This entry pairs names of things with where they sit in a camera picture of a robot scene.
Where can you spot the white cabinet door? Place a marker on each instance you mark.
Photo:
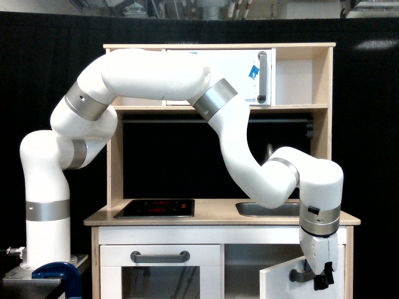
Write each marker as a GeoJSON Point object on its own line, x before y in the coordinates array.
{"type": "Point", "coordinates": [275, 283]}

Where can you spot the blue metal clamp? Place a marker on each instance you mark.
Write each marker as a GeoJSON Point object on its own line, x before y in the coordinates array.
{"type": "Point", "coordinates": [65, 271]}

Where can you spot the blue tape piece right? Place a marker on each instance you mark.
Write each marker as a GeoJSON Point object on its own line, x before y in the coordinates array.
{"type": "Point", "coordinates": [253, 72]}

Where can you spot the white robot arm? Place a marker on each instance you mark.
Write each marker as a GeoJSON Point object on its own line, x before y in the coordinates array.
{"type": "Point", "coordinates": [84, 121]}

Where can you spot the white microwave door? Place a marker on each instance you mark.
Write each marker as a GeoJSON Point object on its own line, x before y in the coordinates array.
{"type": "Point", "coordinates": [235, 65]}

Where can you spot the grey oven door handle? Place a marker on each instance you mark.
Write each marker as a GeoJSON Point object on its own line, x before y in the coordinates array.
{"type": "Point", "coordinates": [182, 257]}

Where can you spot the grey hanging rail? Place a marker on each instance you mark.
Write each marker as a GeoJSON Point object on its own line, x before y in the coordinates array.
{"type": "Point", "coordinates": [309, 133]}

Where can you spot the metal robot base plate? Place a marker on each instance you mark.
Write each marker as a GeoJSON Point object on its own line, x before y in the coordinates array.
{"type": "Point", "coordinates": [23, 273]}

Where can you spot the wooden play kitchen frame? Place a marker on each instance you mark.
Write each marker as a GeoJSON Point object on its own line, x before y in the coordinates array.
{"type": "Point", "coordinates": [217, 227]}

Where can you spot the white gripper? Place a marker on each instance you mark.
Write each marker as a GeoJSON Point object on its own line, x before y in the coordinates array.
{"type": "Point", "coordinates": [322, 254]}

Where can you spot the black toy stove top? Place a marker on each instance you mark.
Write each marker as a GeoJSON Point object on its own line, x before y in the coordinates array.
{"type": "Point", "coordinates": [152, 208]}

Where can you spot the white oven door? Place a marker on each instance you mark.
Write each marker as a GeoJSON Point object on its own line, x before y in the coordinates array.
{"type": "Point", "coordinates": [160, 274]}

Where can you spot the grey cabinet door handle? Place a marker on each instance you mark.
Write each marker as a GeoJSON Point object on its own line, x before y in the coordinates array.
{"type": "Point", "coordinates": [302, 277]}

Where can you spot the grey toy faucet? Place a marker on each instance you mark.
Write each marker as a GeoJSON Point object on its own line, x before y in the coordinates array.
{"type": "Point", "coordinates": [269, 151]}

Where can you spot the grey microwave door handle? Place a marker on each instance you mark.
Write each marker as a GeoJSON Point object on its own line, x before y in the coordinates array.
{"type": "Point", "coordinates": [262, 97]}

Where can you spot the grey toy sink basin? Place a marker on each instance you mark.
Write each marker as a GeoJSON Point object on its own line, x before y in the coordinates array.
{"type": "Point", "coordinates": [251, 209]}

